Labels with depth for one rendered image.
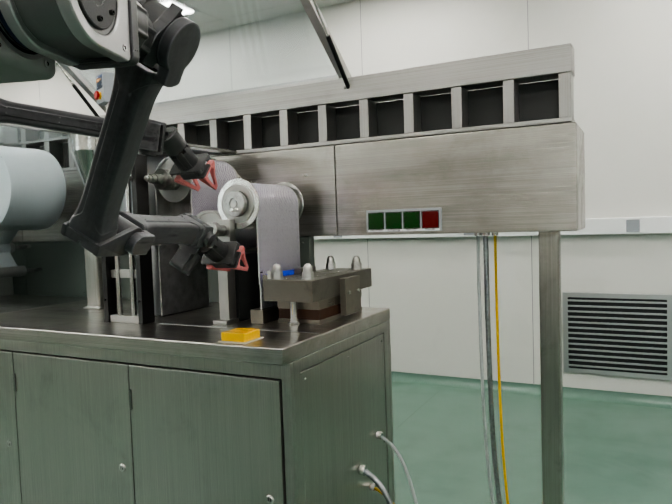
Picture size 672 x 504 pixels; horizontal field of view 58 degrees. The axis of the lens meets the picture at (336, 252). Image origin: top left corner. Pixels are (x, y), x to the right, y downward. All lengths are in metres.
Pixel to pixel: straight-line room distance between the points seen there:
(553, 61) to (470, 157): 0.34
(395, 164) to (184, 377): 0.90
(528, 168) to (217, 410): 1.08
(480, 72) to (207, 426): 1.25
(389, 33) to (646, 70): 1.71
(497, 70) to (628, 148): 2.34
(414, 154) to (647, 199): 2.42
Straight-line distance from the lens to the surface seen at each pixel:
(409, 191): 1.90
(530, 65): 1.86
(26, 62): 0.79
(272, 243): 1.83
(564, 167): 1.80
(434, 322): 4.39
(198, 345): 1.56
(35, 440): 2.15
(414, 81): 1.94
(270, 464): 1.56
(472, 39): 4.40
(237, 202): 1.78
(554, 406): 2.05
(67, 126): 1.53
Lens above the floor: 1.19
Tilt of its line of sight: 3 degrees down
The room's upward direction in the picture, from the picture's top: 2 degrees counter-clockwise
